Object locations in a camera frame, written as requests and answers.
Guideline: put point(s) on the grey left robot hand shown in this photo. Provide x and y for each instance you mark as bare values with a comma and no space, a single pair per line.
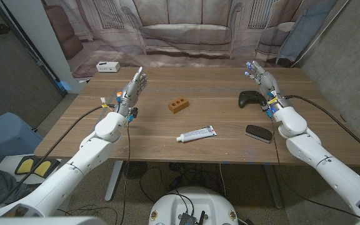
131,93

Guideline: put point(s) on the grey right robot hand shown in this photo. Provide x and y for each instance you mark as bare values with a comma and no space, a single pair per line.
269,86

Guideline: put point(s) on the black game controller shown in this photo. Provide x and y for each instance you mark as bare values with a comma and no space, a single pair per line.
250,97

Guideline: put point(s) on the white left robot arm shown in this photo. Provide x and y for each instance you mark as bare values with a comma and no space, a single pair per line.
89,153

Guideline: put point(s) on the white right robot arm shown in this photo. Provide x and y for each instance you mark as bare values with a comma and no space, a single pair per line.
308,147

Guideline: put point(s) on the orange brick block with holes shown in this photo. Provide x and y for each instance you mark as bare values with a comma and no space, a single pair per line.
178,105

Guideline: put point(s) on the white toothpaste tube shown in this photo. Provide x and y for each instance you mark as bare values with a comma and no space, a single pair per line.
197,134

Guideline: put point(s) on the white power box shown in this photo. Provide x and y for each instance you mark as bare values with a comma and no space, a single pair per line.
108,66

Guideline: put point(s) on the black board eraser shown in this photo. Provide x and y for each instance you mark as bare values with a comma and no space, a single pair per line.
258,132

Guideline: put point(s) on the black round floor fan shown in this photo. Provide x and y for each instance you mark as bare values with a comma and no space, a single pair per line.
135,170

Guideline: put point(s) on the printed sofa room backdrop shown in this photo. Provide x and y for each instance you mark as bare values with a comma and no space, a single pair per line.
183,31

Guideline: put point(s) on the grey metal table leg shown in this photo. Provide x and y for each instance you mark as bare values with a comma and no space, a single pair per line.
112,184
273,187

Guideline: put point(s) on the yellow foot pedal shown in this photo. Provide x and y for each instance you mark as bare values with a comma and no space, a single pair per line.
42,168
25,166

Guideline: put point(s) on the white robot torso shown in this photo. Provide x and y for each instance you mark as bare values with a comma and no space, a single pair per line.
173,203

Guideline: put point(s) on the blue plastic chair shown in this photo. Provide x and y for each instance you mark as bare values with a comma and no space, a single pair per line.
5,137

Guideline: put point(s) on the black computer module with antenna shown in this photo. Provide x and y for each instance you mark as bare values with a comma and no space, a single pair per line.
187,218

